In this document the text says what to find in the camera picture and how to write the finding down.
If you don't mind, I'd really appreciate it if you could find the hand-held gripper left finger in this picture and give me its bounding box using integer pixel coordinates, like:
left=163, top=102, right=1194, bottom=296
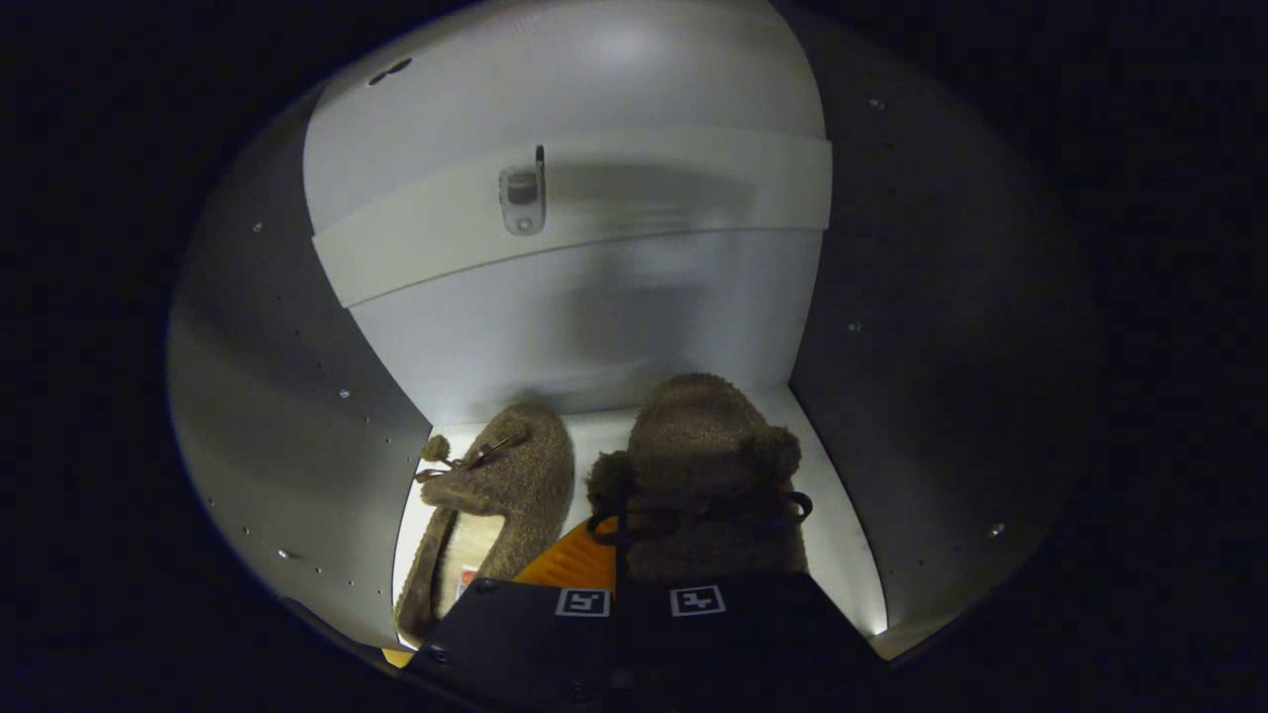
left=401, top=515, right=621, bottom=713

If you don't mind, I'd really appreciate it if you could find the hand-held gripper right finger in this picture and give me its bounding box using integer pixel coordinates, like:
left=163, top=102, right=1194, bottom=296
left=620, top=570, right=891, bottom=713

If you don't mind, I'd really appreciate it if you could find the brown fluffy shoe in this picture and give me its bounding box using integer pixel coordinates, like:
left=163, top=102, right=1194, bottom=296
left=584, top=371, right=815, bottom=585
left=394, top=401, right=578, bottom=650

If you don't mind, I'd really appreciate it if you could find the grey shoe cabinet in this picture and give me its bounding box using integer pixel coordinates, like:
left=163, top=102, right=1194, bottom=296
left=166, top=0, right=1101, bottom=664

